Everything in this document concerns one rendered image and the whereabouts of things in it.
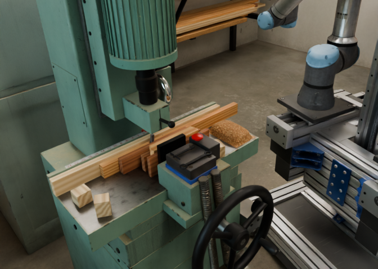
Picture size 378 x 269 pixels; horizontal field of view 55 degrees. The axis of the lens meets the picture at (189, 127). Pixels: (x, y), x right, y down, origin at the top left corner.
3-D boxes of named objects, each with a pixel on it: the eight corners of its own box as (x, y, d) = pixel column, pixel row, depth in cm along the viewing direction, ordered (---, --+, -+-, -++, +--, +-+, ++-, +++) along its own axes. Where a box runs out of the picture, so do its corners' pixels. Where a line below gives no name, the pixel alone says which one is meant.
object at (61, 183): (56, 197, 95) (52, 182, 92) (53, 193, 96) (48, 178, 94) (220, 117, 128) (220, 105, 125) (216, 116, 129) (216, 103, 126)
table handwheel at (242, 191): (180, 297, 81) (239, 182, 80) (131, 245, 94) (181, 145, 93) (245, 288, 103) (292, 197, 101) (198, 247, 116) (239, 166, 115)
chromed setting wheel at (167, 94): (167, 115, 118) (165, 80, 112) (145, 103, 127) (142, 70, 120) (174, 112, 120) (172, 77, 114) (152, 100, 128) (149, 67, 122)
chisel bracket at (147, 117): (151, 139, 101) (148, 112, 97) (124, 121, 111) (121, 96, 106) (172, 130, 105) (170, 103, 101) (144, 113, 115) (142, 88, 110)
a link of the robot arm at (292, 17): (270, 28, 164) (272, 3, 159) (285, 23, 170) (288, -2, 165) (284, 31, 159) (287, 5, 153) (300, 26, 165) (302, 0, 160)
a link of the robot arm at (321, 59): (297, 80, 149) (301, 48, 142) (315, 71, 156) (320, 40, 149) (323, 89, 141) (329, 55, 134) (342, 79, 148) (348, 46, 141)
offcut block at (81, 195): (93, 200, 93) (90, 189, 91) (79, 208, 91) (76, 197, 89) (86, 194, 95) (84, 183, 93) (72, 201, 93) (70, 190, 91)
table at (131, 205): (112, 279, 80) (107, 261, 77) (54, 208, 100) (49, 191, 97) (282, 165, 113) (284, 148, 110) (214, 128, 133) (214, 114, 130)
